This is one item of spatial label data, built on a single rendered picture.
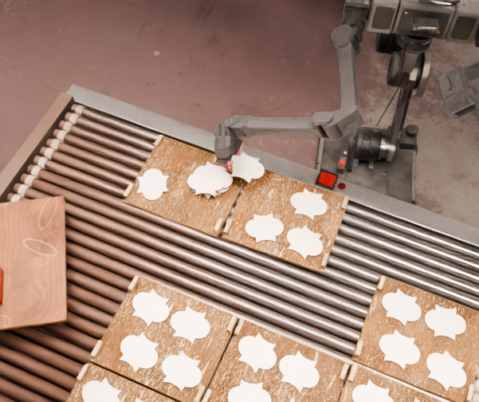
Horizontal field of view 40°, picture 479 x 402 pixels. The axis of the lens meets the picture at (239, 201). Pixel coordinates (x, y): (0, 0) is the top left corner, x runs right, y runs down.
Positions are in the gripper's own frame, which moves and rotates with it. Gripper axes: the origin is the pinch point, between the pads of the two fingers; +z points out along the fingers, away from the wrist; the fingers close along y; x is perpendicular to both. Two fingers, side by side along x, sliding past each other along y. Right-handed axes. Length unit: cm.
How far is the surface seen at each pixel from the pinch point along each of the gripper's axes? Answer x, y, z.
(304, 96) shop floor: -33, -130, 101
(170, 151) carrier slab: -31.5, -2.5, 2.7
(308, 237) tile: 31.9, 15.1, 20.4
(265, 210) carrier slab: 12.8, 9.3, 15.8
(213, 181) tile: -7.4, 7.1, 4.8
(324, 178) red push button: 29.3, -14.2, 21.6
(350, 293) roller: 52, 30, 29
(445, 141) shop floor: 53, -128, 126
